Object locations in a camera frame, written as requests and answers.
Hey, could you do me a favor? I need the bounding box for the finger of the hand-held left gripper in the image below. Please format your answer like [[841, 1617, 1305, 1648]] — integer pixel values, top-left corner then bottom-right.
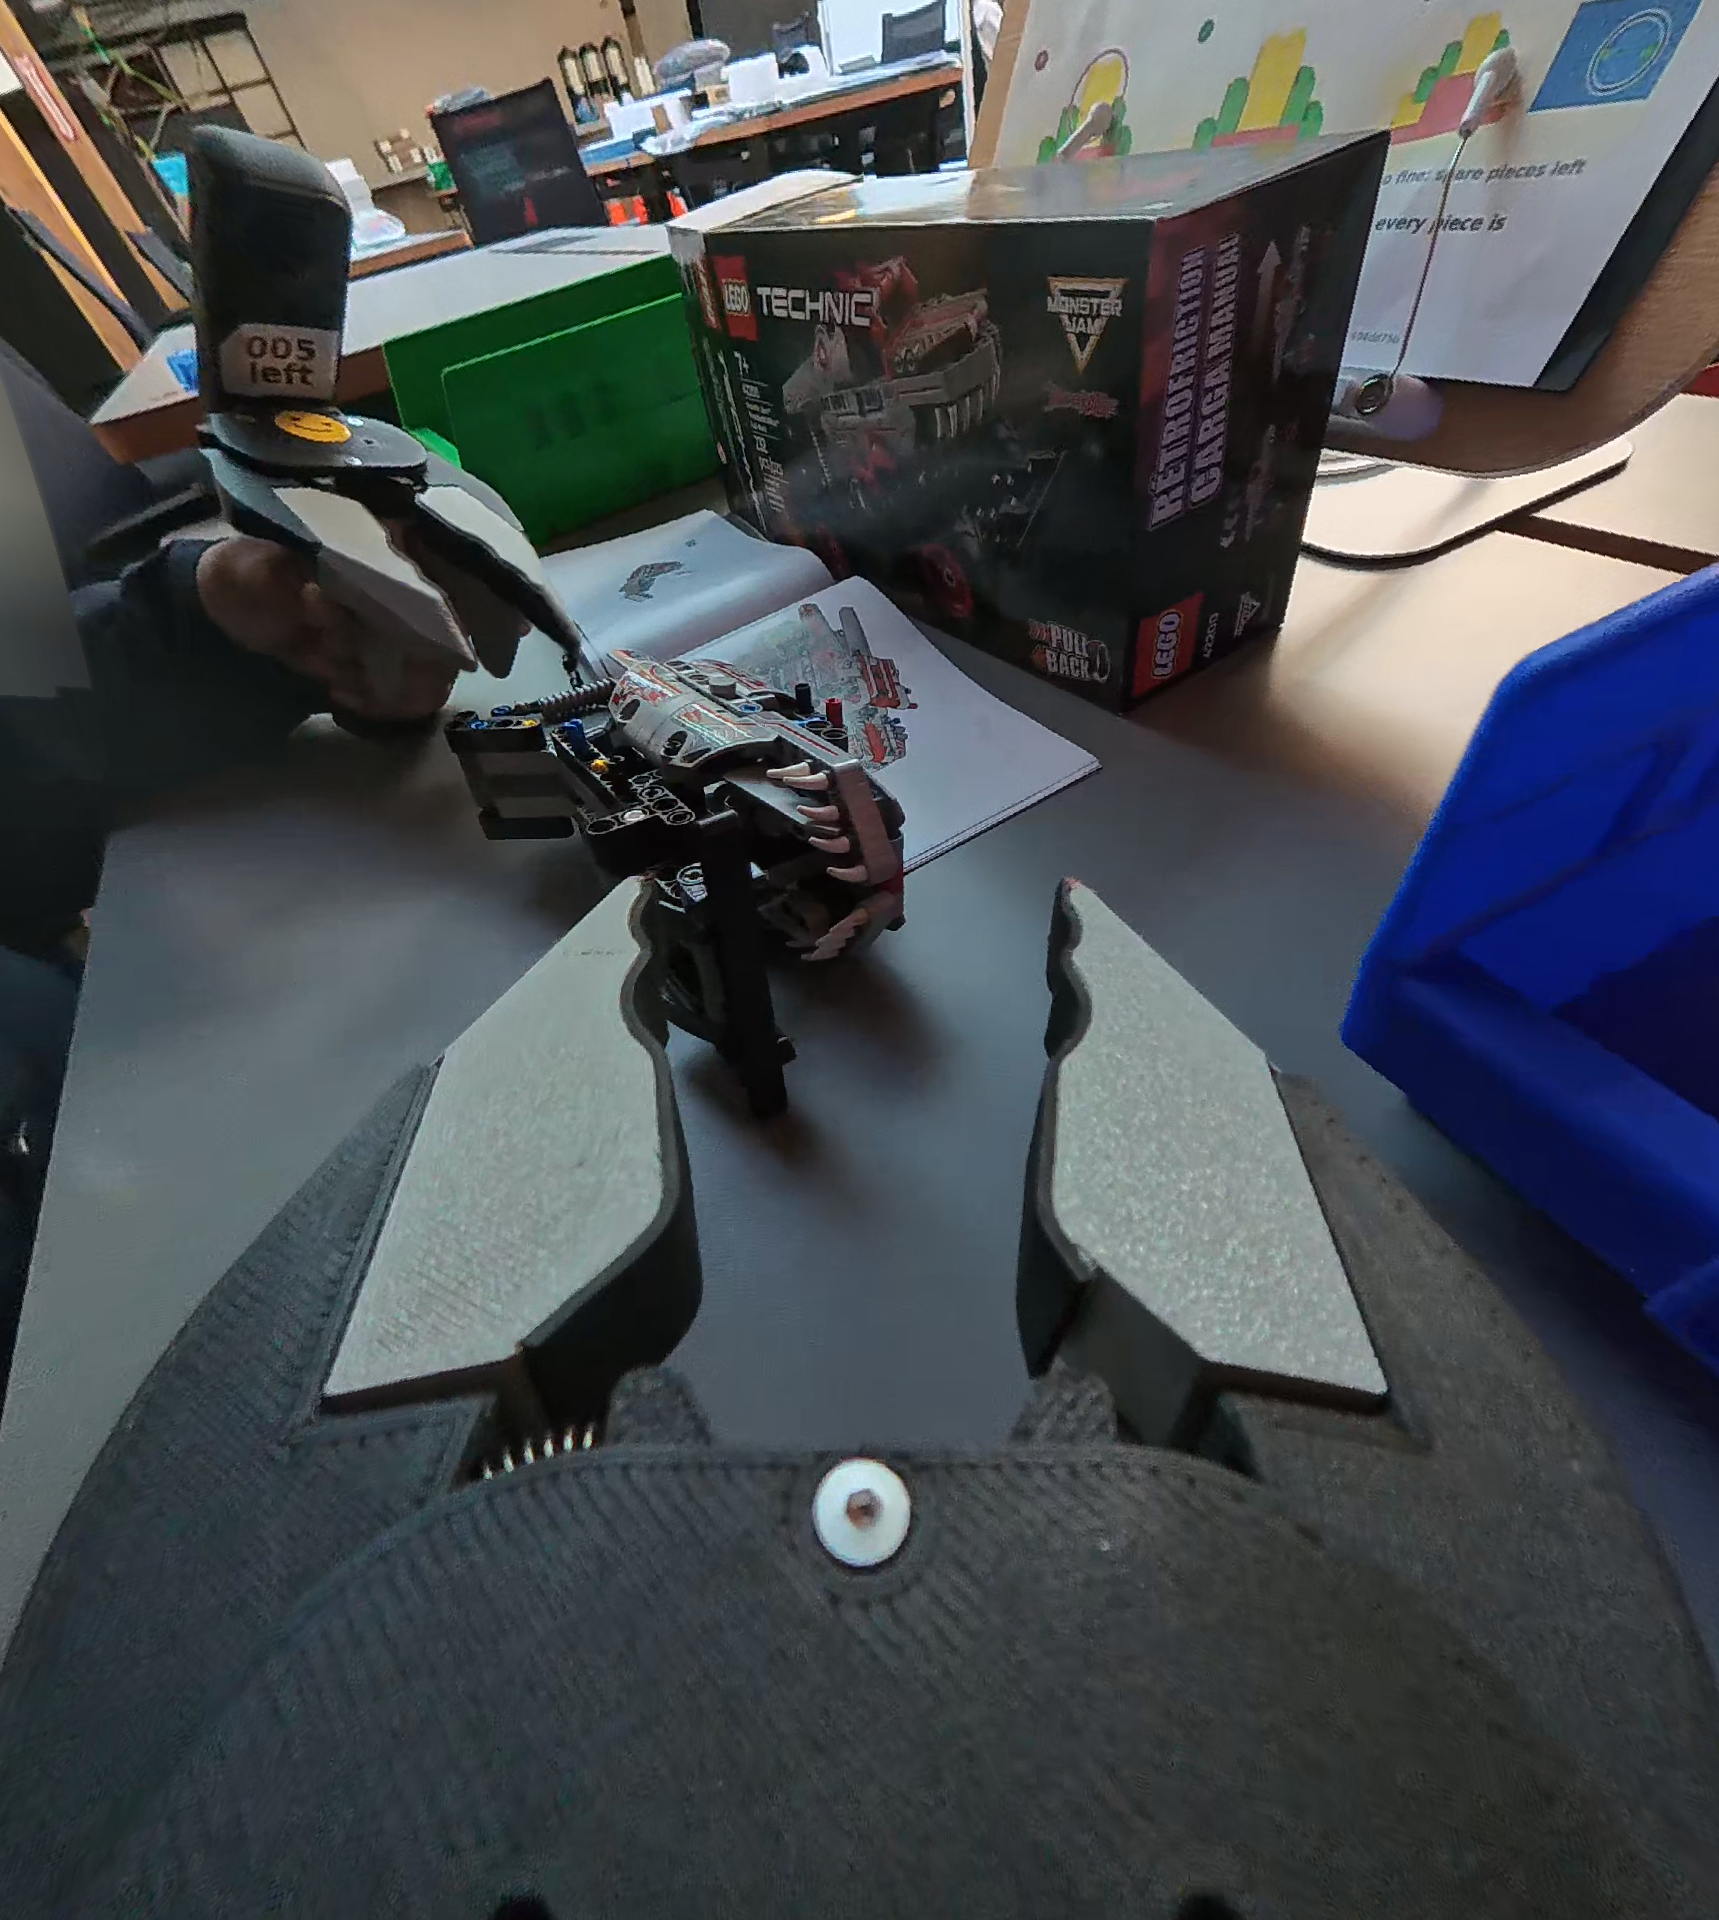
[[264, 483, 484, 678], [414, 469, 602, 681]]

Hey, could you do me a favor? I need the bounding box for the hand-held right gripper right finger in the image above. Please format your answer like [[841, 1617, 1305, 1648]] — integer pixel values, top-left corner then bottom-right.
[[1013, 876, 1391, 1452]]

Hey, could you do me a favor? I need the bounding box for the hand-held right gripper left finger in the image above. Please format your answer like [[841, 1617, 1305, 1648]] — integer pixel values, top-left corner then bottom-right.
[[320, 876, 706, 1422]]

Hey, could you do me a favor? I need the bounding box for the grey red lego truck model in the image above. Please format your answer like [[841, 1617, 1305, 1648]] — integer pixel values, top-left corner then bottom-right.
[[444, 644, 909, 1120]]

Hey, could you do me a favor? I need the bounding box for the person's left forearm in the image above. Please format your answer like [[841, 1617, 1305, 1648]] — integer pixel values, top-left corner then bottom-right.
[[0, 532, 314, 962]]

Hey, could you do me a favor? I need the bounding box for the lego instruction booklet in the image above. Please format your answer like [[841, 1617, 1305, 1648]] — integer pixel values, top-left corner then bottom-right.
[[544, 510, 1101, 876]]

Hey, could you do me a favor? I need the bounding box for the dark lego set box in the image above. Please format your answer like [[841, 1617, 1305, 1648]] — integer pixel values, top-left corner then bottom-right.
[[668, 126, 1393, 720]]

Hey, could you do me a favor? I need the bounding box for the person's left hand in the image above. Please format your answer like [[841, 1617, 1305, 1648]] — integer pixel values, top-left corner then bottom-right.
[[196, 528, 466, 740]]

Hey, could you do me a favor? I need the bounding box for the green plastic bin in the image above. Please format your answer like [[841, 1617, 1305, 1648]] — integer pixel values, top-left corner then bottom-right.
[[382, 254, 726, 551]]

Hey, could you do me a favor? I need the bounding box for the blue plastic bin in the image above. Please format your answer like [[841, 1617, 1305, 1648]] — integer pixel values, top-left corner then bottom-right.
[[1339, 517, 1719, 1464]]

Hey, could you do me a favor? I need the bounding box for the white flat base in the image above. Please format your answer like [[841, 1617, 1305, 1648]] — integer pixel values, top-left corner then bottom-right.
[[1301, 434, 1641, 571]]

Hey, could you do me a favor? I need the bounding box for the white printed poster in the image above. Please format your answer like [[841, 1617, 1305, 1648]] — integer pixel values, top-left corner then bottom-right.
[[1015, 0, 1719, 384]]

